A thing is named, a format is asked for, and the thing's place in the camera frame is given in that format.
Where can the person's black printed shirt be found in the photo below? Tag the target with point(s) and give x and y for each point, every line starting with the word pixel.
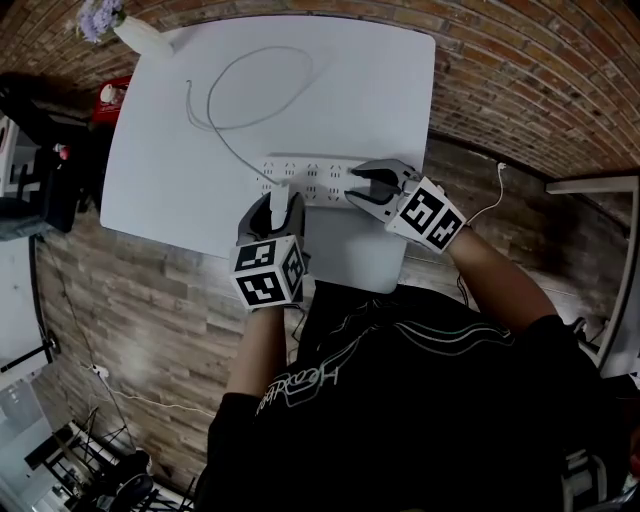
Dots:
pixel 425 425

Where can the grey monitor screen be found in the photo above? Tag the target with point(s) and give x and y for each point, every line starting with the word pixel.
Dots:
pixel 20 415

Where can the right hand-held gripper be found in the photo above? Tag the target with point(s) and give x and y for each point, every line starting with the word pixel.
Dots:
pixel 427 220

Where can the white floor socket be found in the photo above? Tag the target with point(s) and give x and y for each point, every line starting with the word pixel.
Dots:
pixel 101 371

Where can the white power strip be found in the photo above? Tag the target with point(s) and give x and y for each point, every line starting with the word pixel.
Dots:
pixel 310 180

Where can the white box with black patches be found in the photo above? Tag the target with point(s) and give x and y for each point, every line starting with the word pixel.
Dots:
pixel 7 145

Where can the grey metal frame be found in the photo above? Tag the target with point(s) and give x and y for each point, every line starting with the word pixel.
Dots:
pixel 585 480

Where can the white square table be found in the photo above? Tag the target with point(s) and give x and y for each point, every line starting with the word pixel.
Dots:
pixel 350 100

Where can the small white round object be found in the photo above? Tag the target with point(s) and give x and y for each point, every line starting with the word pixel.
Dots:
pixel 108 92

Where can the dark table with white legs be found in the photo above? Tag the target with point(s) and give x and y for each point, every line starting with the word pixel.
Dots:
pixel 600 183

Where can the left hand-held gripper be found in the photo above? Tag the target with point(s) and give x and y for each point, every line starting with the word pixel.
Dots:
pixel 265 280

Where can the person's left forearm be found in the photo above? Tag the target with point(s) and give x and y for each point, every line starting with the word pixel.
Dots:
pixel 255 350

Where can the black office chair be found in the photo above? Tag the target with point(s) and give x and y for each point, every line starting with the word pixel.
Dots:
pixel 65 200

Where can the white ribbed vase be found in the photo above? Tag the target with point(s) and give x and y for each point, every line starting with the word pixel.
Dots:
pixel 145 37

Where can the white platform with black edge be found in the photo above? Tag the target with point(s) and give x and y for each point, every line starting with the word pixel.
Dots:
pixel 15 300

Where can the black tripod stand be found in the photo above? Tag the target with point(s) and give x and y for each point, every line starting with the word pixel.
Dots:
pixel 90 450

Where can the person's right forearm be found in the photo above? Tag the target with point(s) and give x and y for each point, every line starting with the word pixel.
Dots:
pixel 500 280

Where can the red box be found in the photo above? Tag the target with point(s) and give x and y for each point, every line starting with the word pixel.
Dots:
pixel 107 110

